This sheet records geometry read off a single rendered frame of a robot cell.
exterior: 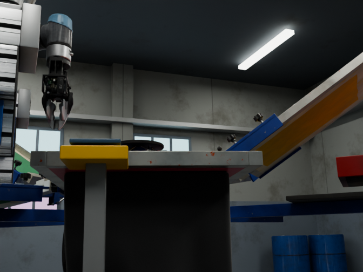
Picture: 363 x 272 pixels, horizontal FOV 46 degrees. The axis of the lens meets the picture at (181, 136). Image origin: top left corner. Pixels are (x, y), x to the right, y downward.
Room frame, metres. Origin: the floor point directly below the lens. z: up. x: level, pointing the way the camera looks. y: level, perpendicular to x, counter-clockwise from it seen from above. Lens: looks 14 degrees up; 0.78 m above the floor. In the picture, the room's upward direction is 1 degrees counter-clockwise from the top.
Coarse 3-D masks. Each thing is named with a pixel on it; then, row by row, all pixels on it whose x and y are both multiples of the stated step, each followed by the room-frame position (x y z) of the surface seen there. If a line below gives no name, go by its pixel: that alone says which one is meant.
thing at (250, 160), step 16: (32, 160) 1.01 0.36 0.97; (48, 160) 1.02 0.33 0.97; (144, 160) 1.04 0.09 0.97; (160, 160) 1.05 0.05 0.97; (176, 160) 1.06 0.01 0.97; (192, 160) 1.06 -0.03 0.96; (208, 160) 1.07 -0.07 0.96; (224, 160) 1.07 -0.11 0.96; (240, 160) 1.08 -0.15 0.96; (256, 160) 1.08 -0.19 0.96; (48, 176) 1.19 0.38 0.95; (240, 176) 1.29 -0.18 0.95
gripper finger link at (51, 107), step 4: (48, 100) 1.21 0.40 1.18; (48, 104) 1.21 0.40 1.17; (52, 104) 1.23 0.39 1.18; (48, 108) 1.20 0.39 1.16; (52, 108) 1.23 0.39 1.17; (48, 112) 1.20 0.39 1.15; (52, 112) 1.23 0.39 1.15; (48, 116) 1.20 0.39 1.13; (52, 116) 1.23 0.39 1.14; (48, 120) 1.23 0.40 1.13; (52, 120) 1.23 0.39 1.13; (52, 124) 1.23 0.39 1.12; (52, 128) 1.23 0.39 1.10
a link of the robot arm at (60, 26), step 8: (56, 16) 1.19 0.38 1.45; (64, 16) 1.19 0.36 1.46; (48, 24) 1.20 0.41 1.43; (56, 24) 1.19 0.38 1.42; (64, 24) 1.19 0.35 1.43; (40, 32) 1.20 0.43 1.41; (48, 32) 1.19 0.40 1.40; (56, 32) 1.19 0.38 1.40; (64, 32) 1.19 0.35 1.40; (72, 32) 1.24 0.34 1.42; (48, 40) 1.20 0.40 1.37; (56, 40) 1.19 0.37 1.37; (64, 40) 1.19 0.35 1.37
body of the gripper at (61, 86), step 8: (48, 64) 1.21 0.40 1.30; (56, 64) 1.18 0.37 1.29; (64, 64) 1.21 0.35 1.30; (56, 72) 1.19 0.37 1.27; (48, 80) 1.18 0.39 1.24; (56, 80) 1.19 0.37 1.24; (64, 80) 1.19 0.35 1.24; (48, 88) 1.17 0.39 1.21; (56, 88) 1.18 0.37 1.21; (64, 88) 1.19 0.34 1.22; (48, 96) 1.20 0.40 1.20; (56, 96) 1.22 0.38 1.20; (64, 96) 1.21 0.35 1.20
